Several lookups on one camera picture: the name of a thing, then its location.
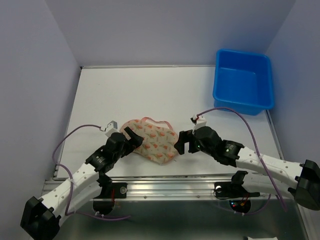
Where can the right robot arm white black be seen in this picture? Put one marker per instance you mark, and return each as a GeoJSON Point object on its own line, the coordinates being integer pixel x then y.
{"type": "Point", "coordinates": [303, 179]}

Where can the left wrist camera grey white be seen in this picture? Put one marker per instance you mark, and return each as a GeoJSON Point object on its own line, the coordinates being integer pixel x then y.
{"type": "Point", "coordinates": [111, 127]}

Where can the white paper sheet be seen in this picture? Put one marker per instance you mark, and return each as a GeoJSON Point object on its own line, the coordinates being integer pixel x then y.
{"type": "Point", "coordinates": [260, 238]}

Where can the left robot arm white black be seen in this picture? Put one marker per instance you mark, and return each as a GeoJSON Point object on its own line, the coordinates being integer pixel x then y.
{"type": "Point", "coordinates": [42, 217]}

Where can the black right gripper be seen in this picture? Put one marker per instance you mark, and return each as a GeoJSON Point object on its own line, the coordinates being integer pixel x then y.
{"type": "Point", "coordinates": [184, 136]}

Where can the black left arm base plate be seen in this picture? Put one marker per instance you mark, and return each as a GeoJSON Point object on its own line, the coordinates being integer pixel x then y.
{"type": "Point", "coordinates": [108, 189]}

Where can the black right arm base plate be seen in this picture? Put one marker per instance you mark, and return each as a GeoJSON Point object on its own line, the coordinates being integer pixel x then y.
{"type": "Point", "coordinates": [234, 188]}

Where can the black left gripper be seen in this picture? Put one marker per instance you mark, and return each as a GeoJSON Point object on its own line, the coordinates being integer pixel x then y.
{"type": "Point", "coordinates": [131, 145]}

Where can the aluminium mounting rail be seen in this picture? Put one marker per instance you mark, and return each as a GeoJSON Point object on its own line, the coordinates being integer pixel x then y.
{"type": "Point", "coordinates": [189, 188]}

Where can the floral mesh laundry bag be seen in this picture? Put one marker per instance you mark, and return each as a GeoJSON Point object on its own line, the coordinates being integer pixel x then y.
{"type": "Point", "coordinates": [159, 139]}

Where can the blue plastic bin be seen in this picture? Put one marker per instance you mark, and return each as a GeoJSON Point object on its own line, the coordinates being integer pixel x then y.
{"type": "Point", "coordinates": [243, 82]}

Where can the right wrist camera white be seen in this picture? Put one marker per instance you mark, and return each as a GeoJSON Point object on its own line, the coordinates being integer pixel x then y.
{"type": "Point", "coordinates": [199, 121]}

